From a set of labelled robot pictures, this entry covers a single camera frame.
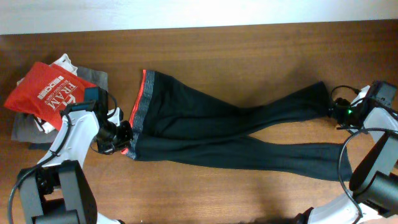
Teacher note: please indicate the black leggings red waistband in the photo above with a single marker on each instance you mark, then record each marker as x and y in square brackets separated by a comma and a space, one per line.
[173, 122]

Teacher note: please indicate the dark folded garment bottom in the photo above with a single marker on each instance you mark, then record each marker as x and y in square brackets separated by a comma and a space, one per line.
[40, 146]

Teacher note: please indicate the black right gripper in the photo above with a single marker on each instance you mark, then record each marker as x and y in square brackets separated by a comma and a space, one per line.
[337, 108]

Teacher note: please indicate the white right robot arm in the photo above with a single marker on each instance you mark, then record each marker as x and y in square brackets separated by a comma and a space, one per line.
[372, 190]

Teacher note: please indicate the red printed t-shirt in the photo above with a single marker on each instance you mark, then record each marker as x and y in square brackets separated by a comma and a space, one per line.
[43, 90]

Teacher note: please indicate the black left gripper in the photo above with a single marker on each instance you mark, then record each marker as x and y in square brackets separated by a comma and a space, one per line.
[127, 135]

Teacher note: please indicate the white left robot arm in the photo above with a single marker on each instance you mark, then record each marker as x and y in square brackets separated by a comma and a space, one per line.
[56, 189]

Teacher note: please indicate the white folded garment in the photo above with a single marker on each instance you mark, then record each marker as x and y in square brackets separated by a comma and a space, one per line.
[66, 62]

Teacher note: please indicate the grey folded garment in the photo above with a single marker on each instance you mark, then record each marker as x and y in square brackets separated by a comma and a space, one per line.
[24, 127]

